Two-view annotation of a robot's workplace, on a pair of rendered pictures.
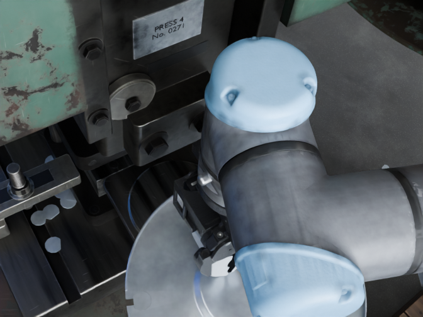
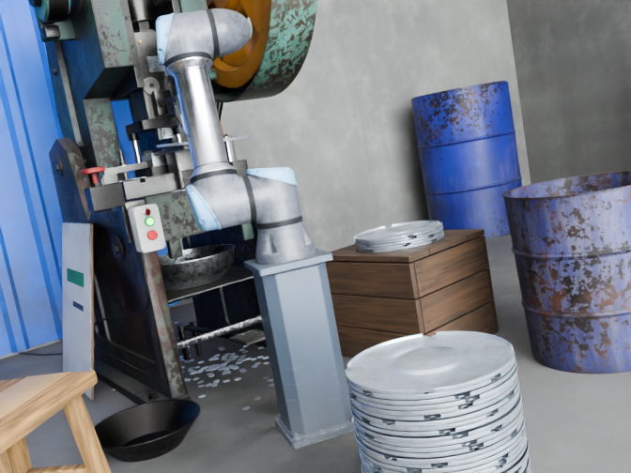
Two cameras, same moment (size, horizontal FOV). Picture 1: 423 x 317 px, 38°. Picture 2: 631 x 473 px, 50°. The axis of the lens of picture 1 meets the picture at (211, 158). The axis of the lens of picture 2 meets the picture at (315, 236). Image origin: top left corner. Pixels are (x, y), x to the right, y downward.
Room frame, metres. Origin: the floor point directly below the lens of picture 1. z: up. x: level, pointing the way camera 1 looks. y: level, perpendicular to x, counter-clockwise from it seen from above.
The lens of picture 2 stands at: (-1.89, -0.64, 0.72)
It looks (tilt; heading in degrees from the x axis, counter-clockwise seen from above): 8 degrees down; 7
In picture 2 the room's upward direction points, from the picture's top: 10 degrees counter-clockwise
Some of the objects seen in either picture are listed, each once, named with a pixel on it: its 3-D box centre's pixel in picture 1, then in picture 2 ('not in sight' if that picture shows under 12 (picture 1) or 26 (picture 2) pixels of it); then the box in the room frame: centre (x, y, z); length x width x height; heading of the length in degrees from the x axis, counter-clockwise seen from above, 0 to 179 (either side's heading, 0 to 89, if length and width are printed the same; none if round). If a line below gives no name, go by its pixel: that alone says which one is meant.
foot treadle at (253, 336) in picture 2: not in sight; (219, 333); (0.33, 0.03, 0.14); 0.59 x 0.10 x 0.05; 40
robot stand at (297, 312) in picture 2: not in sight; (301, 343); (-0.22, -0.35, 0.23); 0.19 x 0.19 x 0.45; 23
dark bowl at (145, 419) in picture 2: not in sight; (146, 434); (-0.22, 0.11, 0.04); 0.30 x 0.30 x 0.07
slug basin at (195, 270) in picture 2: not in sight; (190, 268); (0.43, 0.11, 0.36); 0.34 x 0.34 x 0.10
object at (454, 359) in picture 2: not in sight; (427, 359); (-0.74, -0.65, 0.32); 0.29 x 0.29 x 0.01
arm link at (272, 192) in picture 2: not in sight; (271, 192); (-0.23, -0.34, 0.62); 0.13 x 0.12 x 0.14; 110
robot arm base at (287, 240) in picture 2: not in sight; (283, 237); (-0.22, -0.35, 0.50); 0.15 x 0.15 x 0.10
